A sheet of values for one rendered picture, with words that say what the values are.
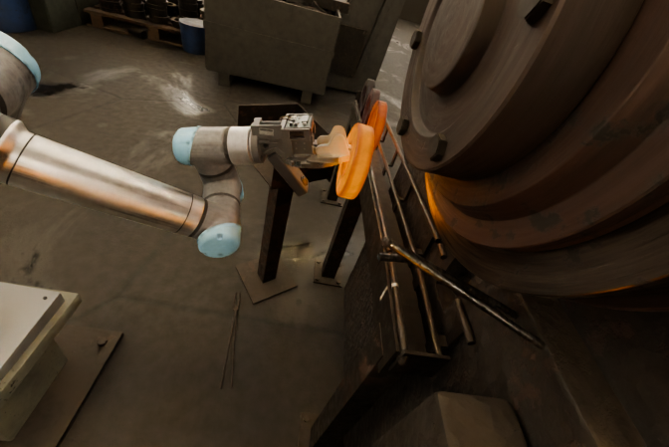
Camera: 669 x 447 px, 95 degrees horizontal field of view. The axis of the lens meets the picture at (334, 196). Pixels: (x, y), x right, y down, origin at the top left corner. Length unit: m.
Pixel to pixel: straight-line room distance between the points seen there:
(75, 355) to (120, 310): 0.17
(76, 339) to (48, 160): 0.86
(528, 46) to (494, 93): 0.03
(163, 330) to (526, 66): 1.26
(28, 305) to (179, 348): 0.45
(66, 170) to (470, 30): 0.52
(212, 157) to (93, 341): 0.85
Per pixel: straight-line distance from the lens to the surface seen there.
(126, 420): 1.22
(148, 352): 1.28
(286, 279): 1.40
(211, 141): 0.63
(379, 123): 1.09
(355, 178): 0.57
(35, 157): 0.56
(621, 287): 0.26
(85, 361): 1.30
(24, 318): 1.04
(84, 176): 0.56
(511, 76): 0.24
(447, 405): 0.42
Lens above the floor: 1.15
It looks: 38 degrees down
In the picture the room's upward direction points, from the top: 18 degrees clockwise
